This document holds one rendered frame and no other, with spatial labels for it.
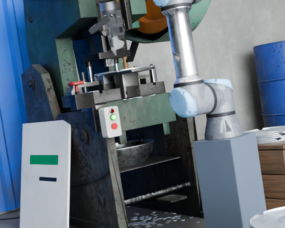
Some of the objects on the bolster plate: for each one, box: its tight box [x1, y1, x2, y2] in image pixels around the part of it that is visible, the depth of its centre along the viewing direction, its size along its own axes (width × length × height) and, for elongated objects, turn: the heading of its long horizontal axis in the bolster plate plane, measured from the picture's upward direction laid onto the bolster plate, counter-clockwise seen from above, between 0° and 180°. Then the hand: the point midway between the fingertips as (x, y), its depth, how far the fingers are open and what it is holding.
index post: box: [149, 64, 157, 83], centre depth 292 cm, size 3×3×10 cm
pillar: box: [87, 67, 94, 86], centre depth 293 cm, size 2×2×14 cm
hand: (113, 53), depth 265 cm, fingers closed
